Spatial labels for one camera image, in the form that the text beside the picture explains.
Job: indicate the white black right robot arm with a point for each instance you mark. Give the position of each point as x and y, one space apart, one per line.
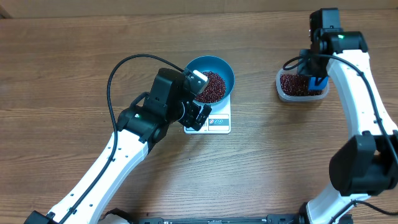
367 164

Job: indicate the white digital kitchen scale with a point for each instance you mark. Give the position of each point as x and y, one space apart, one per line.
219 120

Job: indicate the blue plastic measuring scoop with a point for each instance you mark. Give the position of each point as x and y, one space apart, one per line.
317 83

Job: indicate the blue metal bowl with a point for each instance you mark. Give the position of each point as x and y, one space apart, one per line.
215 64

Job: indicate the red beans in bowl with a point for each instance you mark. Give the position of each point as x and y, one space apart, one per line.
215 89

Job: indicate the clear plastic bean container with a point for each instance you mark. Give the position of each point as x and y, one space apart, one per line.
297 99

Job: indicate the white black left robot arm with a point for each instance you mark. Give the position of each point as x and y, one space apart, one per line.
137 129

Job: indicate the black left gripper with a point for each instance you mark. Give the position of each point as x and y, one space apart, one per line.
189 121

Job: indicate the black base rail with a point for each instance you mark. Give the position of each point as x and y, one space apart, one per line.
114 218

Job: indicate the red adzuki beans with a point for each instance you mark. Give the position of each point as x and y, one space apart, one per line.
297 85

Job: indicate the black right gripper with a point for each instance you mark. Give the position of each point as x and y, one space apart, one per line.
303 60

